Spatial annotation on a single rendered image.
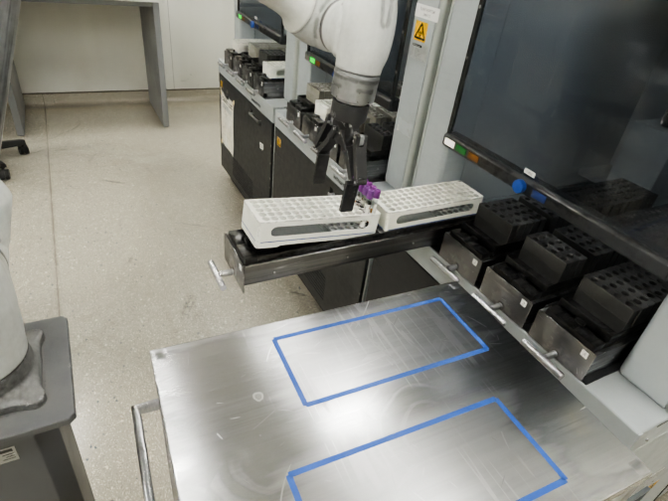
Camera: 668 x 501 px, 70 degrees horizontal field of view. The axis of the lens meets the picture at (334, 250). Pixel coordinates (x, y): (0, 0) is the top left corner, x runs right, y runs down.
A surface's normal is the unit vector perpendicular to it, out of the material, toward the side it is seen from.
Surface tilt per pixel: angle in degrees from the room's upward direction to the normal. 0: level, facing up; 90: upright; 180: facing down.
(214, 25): 90
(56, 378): 0
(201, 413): 0
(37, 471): 90
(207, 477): 0
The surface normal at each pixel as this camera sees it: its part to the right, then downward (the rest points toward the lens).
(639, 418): 0.11, -0.83
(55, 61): 0.45, 0.54
